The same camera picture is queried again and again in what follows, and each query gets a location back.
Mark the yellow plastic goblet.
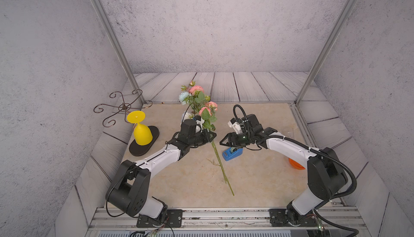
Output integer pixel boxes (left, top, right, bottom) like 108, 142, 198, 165
127, 111, 153, 146

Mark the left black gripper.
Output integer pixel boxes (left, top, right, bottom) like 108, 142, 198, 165
187, 129, 217, 148

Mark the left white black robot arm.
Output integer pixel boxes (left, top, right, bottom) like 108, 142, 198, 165
105, 119, 217, 223

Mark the wrought iron scroll stand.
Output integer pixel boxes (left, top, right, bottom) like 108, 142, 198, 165
93, 89, 153, 128

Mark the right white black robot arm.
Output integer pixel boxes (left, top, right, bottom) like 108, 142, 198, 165
220, 114, 357, 224

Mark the blue tape dispenser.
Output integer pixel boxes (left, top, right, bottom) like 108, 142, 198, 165
222, 147, 243, 161

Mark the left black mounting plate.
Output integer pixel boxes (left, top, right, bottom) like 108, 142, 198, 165
136, 209, 183, 228

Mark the black mounting plate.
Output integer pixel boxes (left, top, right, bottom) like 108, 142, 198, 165
136, 209, 183, 228
268, 209, 318, 227

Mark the left aluminium frame post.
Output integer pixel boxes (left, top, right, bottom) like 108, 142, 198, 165
90, 0, 140, 90

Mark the orange plastic bowl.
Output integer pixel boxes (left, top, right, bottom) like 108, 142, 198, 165
289, 158, 306, 170

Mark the small broken green twig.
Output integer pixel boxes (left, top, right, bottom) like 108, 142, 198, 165
207, 159, 220, 167

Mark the right aluminium frame post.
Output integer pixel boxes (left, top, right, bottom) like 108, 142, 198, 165
294, 0, 358, 107

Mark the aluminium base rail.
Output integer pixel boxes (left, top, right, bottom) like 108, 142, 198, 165
85, 206, 372, 237

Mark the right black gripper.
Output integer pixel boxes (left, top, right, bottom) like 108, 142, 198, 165
219, 132, 254, 149

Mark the aluminium frame post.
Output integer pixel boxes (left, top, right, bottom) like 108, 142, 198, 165
90, 0, 140, 90
294, 0, 358, 107

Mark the black oval tray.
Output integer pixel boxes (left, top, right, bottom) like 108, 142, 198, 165
129, 124, 160, 157

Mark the artificial flower bouquet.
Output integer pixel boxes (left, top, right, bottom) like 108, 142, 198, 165
178, 81, 236, 196

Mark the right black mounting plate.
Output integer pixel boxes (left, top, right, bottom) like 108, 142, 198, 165
268, 209, 318, 227

